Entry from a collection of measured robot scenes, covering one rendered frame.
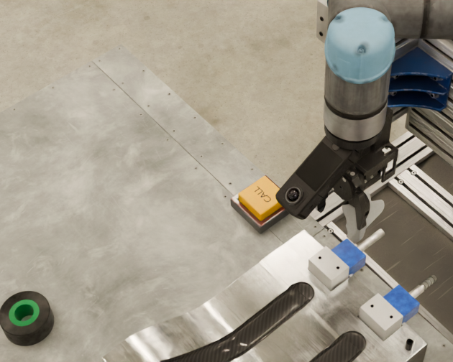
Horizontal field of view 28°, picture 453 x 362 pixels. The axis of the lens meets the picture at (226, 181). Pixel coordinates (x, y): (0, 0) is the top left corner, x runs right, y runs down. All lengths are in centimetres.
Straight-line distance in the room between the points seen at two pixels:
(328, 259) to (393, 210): 95
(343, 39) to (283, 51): 196
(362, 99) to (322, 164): 13
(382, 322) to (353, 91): 39
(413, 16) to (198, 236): 60
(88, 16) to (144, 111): 148
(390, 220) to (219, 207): 80
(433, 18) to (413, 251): 119
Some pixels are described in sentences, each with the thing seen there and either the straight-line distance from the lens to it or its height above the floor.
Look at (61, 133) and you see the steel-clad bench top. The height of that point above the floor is 80.
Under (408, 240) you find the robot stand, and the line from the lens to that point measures 224.
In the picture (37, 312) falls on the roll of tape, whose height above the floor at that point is 83.
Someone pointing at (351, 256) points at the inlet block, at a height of 90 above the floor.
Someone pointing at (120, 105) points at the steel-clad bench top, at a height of 80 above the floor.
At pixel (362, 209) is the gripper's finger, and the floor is 110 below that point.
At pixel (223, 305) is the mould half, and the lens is 134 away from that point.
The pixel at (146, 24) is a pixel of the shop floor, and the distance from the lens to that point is 309.
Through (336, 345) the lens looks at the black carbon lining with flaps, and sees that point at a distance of 131.
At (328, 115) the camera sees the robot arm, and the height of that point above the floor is 124.
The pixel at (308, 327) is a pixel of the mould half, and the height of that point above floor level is 89.
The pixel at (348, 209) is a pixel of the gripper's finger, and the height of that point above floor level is 108.
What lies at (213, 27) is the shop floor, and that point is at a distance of 305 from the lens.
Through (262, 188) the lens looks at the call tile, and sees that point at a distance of 152.
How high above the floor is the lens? 204
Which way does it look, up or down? 52 degrees down
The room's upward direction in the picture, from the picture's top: 5 degrees counter-clockwise
